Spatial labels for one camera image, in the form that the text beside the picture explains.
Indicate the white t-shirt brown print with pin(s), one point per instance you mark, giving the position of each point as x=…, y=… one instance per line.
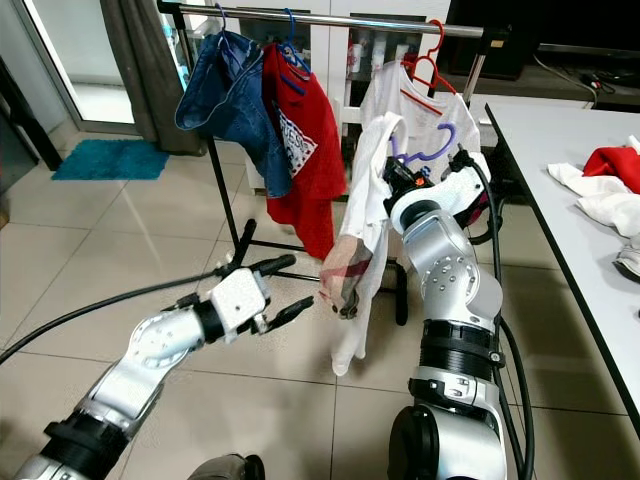
x=365, y=210

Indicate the thick purple plastic hanger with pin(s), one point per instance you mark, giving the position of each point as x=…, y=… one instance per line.
x=452, y=138

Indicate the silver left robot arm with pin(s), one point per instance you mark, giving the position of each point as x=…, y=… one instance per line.
x=160, y=345

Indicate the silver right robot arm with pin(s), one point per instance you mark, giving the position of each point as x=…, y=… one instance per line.
x=450, y=260

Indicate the red plastic hanger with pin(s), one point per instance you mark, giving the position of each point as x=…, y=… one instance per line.
x=432, y=55

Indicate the blue plastic hanger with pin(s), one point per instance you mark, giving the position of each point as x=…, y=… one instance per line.
x=295, y=45

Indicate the thin purple hanger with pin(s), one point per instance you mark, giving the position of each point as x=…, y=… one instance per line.
x=223, y=18

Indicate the red printed t-shirt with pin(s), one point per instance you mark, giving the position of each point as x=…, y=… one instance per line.
x=320, y=200

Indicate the white t-shirt blue print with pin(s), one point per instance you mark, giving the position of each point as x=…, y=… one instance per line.
x=390, y=90

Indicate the white glass-door cabinet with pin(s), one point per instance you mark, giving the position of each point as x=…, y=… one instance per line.
x=338, y=60

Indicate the metal clothes rack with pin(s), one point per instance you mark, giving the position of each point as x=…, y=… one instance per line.
x=360, y=20

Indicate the grey robot foot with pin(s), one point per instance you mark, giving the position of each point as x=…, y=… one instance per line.
x=228, y=468

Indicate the blue denim jeans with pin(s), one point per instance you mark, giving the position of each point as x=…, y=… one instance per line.
x=225, y=100

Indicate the white crumpled garment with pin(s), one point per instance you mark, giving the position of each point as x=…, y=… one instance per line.
x=600, y=205

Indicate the teal floor mat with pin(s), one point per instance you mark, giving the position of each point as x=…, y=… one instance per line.
x=105, y=160

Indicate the red crumpled garment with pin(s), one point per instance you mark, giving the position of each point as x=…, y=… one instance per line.
x=615, y=165

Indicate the black television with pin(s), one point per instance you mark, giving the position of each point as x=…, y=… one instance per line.
x=560, y=25

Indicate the grey white cloth item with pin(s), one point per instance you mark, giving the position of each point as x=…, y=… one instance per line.
x=630, y=262

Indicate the grey curtain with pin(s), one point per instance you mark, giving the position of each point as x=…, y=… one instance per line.
x=145, y=70

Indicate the glass door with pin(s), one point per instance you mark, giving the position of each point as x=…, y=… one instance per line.
x=75, y=50

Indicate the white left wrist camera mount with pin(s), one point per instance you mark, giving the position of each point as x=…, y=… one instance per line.
x=240, y=300

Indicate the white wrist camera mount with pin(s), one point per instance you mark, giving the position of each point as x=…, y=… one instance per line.
x=465, y=185
x=240, y=300

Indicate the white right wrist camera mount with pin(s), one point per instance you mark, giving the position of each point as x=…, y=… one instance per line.
x=465, y=185

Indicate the white table black frame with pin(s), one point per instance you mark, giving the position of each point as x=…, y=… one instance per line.
x=560, y=130

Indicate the black furniture frame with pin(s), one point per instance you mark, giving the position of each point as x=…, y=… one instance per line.
x=32, y=118

